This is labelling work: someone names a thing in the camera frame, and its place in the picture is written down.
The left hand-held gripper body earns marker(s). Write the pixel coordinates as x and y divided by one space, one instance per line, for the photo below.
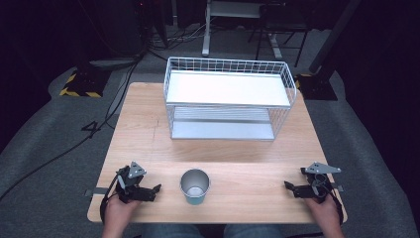
131 185

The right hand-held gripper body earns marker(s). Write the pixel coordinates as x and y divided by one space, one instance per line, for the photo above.
317 185

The person's right hand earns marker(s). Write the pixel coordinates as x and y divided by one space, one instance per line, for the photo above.
322 208

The person's left hand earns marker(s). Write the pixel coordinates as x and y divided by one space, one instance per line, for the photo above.
119 209

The metal cup with teal base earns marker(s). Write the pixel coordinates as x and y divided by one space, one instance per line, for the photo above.
194 186

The person's legs in jeans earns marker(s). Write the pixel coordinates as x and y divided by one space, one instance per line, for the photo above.
211 231

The black slanted pole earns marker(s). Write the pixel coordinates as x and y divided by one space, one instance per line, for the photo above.
333 36

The black chair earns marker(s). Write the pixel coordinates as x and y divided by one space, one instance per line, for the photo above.
280 23

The grey metal table bracket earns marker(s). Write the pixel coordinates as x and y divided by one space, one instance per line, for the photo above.
96 191
337 187

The black yellow striped base plate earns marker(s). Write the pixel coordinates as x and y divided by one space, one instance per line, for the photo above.
317 87
85 84

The white desk frame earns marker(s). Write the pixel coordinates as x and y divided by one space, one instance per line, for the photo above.
228 13

